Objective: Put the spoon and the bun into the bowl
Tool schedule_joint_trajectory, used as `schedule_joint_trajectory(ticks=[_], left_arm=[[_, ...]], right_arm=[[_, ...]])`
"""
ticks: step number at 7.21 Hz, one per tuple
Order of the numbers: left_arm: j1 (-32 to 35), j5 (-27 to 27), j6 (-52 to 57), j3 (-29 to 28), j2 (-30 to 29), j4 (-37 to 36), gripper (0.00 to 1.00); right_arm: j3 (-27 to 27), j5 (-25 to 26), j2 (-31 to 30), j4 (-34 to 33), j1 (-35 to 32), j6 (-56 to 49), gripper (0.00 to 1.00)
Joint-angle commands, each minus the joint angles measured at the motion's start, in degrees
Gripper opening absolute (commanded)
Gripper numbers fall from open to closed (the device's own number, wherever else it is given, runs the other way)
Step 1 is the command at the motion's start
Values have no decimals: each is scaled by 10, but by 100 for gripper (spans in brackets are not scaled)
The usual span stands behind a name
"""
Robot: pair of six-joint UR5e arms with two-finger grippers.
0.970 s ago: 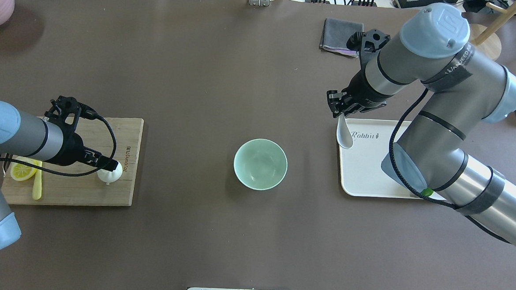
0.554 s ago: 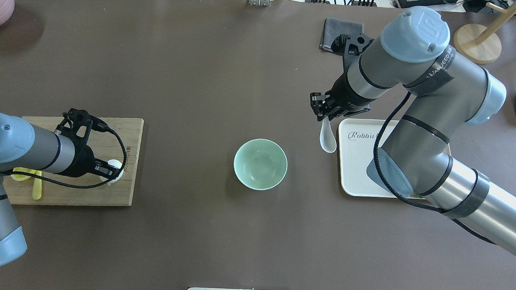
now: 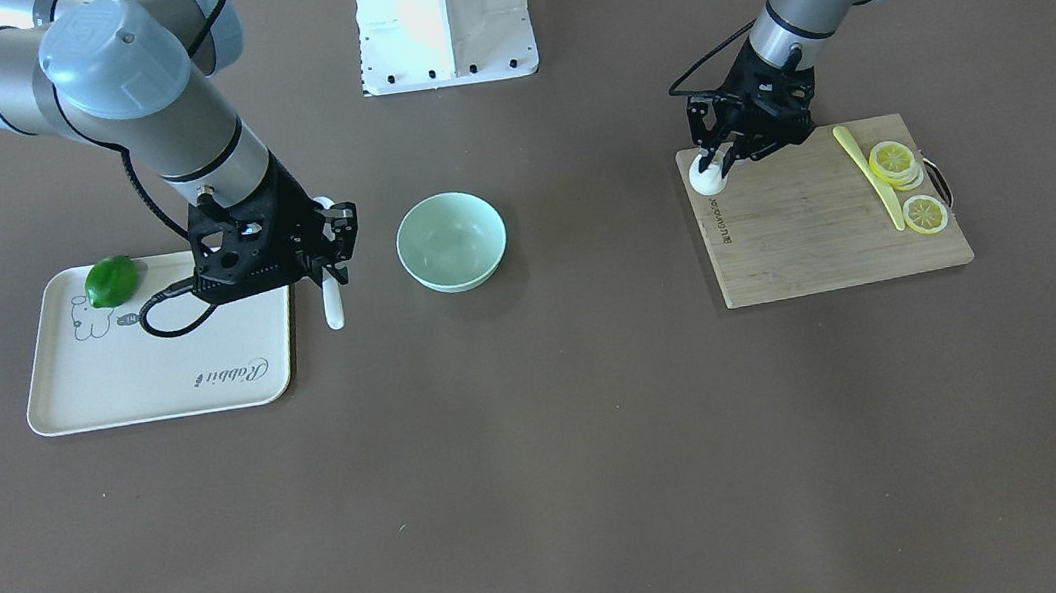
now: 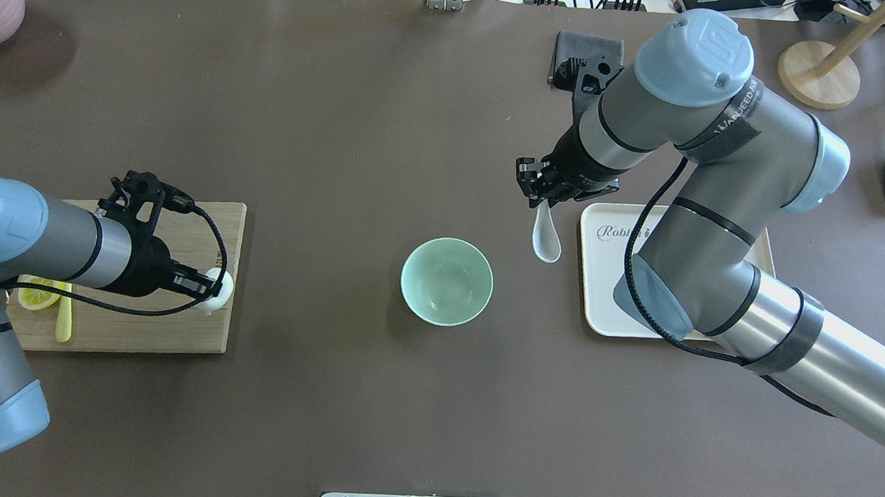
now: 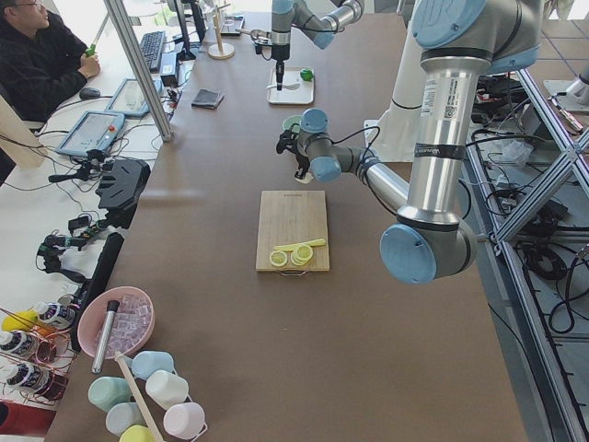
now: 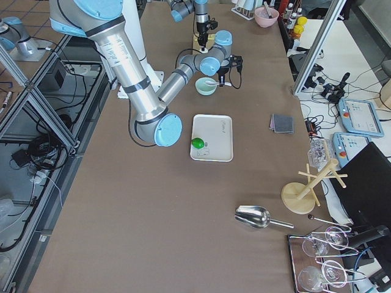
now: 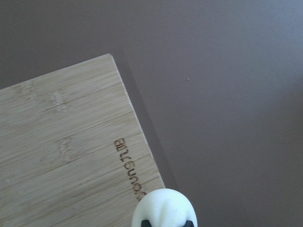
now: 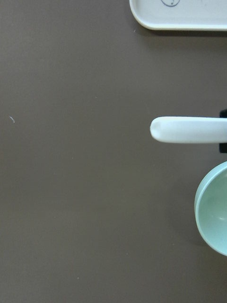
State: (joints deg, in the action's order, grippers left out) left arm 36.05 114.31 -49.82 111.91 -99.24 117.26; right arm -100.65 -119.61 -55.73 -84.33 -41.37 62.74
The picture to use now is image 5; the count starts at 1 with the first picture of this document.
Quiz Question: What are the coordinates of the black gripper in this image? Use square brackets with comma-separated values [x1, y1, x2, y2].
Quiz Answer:
[293, 136, 313, 180]
[275, 60, 284, 90]

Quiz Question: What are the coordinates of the white steamed bun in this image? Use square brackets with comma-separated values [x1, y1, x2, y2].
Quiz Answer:
[295, 173, 314, 184]

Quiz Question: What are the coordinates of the white ceramic spoon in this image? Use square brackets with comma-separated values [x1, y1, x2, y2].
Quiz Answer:
[266, 83, 301, 90]

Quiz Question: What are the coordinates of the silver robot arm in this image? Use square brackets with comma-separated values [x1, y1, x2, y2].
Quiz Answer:
[294, 1, 543, 284]
[270, 0, 364, 91]

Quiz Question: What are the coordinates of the mint green bowl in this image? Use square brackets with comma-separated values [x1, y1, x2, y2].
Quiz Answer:
[283, 115, 302, 134]

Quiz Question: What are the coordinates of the pink bowl with ice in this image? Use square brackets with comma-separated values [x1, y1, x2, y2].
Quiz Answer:
[77, 286, 156, 359]

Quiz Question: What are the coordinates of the green lime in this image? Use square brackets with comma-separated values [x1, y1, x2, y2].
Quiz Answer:
[299, 68, 315, 82]

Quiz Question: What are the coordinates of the white rabbit tray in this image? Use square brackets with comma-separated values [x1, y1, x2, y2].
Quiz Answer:
[266, 66, 315, 105]

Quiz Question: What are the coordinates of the metal scoop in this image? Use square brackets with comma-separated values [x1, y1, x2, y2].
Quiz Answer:
[237, 28, 271, 44]

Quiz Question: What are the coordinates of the bamboo cutting board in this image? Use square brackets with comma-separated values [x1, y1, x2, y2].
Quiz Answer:
[256, 190, 330, 273]

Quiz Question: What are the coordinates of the wooden mug tree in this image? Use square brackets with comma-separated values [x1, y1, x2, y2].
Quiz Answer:
[206, 2, 237, 60]

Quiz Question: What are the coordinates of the yellow plastic knife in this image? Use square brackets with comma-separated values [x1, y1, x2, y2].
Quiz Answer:
[273, 238, 326, 251]

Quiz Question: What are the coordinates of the grey folded cloth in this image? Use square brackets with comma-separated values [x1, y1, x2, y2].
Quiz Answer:
[191, 88, 225, 110]

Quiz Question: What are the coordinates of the lemon slice stack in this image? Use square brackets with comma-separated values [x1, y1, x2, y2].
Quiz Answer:
[290, 244, 314, 266]

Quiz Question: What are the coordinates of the single lemon slice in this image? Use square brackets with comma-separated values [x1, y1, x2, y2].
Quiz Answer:
[269, 250, 288, 267]

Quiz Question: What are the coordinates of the black keyboard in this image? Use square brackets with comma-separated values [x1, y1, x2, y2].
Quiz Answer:
[139, 31, 166, 73]

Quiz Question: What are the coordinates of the upper teach pendant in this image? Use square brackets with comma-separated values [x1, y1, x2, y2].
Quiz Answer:
[105, 78, 149, 119]

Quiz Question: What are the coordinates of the teach pendant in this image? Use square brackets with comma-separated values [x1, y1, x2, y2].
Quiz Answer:
[105, 78, 149, 119]
[55, 111, 126, 157]

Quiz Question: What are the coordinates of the lower teach pendant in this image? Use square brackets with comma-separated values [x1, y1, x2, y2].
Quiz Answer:
[55, 111, 126, 157]

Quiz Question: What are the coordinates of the metal muddler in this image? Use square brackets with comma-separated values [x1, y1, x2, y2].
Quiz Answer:
[91, 300, 120, 375]

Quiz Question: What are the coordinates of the seated person in black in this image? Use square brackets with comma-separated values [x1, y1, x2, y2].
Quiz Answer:
[1, 1, 101, 122]

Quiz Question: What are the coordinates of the pastel cup rack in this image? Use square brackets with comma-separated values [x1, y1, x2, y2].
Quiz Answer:
[87, 351, 208, 441]

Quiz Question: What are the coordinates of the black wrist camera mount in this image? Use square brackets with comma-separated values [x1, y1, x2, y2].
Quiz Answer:
[275, 130, 298, 155]

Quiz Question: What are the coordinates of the black camera cable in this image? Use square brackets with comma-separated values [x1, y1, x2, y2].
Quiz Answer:
[329, 126, 383, 160]

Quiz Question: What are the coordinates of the aluminium frame post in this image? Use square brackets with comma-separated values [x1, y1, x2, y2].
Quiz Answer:
[104, 0, 173, 142]

